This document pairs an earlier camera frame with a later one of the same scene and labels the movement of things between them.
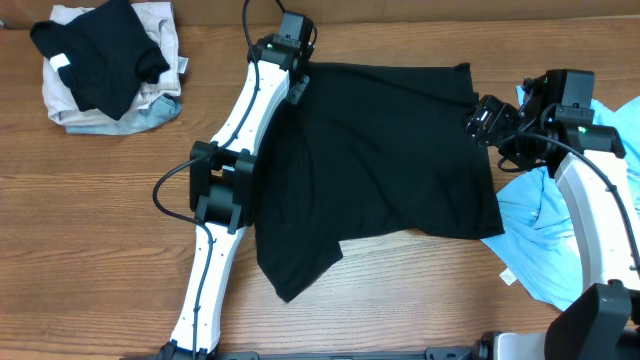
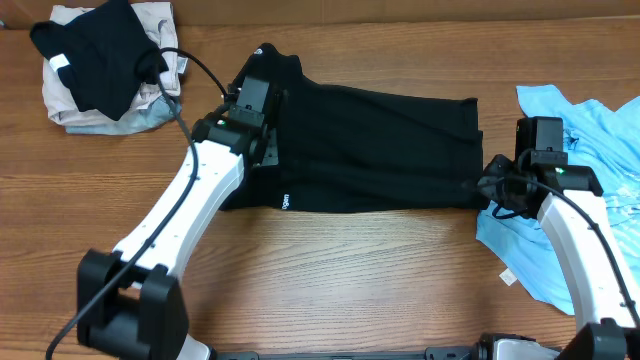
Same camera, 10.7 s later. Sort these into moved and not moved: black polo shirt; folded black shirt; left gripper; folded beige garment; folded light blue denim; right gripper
Moved: right gripper; black polo shirt; left gripper
Not moved: folded beige garment; folded black shirt; folded light blue denim
